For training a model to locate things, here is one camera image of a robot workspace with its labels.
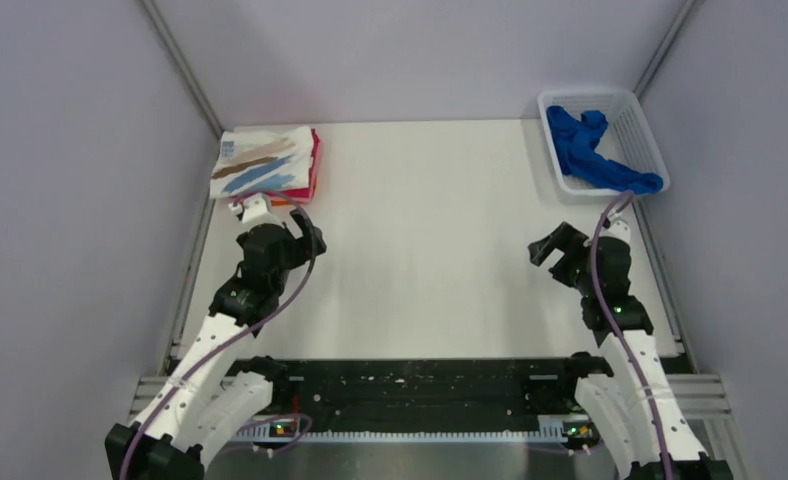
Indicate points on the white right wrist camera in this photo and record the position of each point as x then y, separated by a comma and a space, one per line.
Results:
616, 228

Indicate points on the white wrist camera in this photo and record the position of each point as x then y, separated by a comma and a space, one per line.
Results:
616, 228
253, 211

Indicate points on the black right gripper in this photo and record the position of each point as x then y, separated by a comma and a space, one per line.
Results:
565, 238

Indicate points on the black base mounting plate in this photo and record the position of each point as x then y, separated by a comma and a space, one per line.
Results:
432, 396

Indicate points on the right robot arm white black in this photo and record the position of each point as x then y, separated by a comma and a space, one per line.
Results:
631, 404

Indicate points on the white striped folded t shirt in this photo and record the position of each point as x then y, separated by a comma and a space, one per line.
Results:
263, 159

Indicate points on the blue t shirt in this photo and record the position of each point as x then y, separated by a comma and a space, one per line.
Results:
575, 142

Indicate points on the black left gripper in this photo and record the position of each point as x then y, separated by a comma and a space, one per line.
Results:
302, 245

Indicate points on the white plastic basket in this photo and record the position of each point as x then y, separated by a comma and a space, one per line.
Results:
628, 139

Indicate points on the orange folded t shirt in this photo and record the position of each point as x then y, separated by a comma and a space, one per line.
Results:
284, 202

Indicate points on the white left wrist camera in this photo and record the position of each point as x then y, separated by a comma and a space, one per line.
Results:
253, 211

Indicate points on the white slotted cable duct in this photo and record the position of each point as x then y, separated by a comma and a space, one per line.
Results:
549, 432

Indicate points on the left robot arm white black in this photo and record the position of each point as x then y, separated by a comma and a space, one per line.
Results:
189, 421

